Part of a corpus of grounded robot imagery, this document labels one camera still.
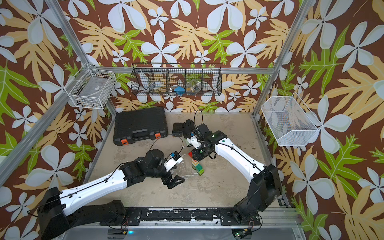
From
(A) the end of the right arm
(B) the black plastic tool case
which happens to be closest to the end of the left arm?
(A) the end of the right arm

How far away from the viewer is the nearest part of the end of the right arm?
58 centimetres

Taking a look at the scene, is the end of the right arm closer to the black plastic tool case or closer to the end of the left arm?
the end of the left arm
